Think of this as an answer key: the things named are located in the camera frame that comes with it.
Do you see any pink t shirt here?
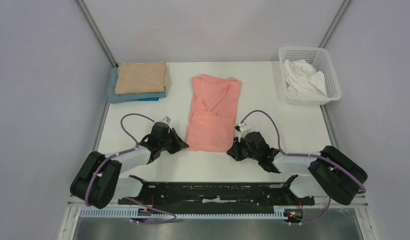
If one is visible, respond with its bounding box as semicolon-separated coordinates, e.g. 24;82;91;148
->
186;74;242;153

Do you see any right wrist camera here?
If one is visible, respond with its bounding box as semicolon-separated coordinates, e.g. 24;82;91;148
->
235;122;251;139

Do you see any blue folded t shirt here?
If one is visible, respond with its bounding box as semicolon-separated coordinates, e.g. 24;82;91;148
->
108;68;167;104

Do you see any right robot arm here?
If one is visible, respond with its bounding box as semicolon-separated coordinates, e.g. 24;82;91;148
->
227;131;368;206

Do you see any aluminium frame rail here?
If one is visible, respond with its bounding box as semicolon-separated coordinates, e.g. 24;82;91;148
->
68;184;368;209

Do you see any white t shirt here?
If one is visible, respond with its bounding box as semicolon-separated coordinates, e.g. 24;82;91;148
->
283;59;327;98

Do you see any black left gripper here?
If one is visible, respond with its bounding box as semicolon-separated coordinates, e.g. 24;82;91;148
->
159;128;189;155

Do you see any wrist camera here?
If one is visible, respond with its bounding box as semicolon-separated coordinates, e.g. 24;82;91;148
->
235;122;251;139
159;116;171;125

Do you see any white slotted cable duct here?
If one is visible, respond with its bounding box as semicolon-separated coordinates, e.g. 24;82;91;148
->
79;206;288;220

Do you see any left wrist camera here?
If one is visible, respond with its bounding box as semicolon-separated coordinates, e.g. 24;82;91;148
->
159;116;171;125

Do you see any white plastic laundry basket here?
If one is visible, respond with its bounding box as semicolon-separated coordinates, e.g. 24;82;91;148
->
278;46;341;106

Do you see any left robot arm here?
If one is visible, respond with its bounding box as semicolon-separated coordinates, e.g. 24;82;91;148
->
70;121;189;209

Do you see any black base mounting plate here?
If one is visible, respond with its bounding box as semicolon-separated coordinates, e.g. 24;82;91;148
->
134;182;315;215

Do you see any beige folded t shirt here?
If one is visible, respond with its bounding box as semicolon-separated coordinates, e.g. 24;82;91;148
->
115;61;169;95

